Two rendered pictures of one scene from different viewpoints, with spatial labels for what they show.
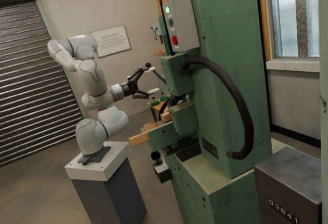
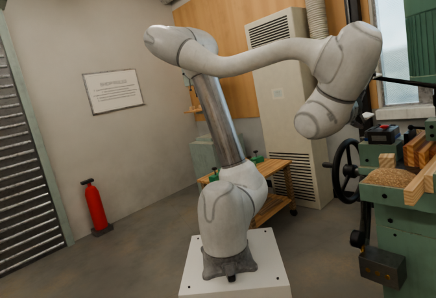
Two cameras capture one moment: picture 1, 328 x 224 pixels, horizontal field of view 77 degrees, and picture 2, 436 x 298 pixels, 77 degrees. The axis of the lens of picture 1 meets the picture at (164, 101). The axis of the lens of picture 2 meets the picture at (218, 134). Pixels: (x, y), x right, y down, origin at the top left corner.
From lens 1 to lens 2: 101 cm
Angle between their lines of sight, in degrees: 23
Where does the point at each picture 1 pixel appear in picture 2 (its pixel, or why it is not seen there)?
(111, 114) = (253, 172)
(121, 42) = (130, 94)
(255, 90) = not seen: outside the picture
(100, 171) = (282, 285)
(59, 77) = (19, 145)
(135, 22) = (151, 67)
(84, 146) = (228, 236)
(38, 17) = not seen: outside the picture
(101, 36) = (100, 82)
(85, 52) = not seen: hidden behind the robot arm
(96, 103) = (339, 121)
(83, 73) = (372, 42)
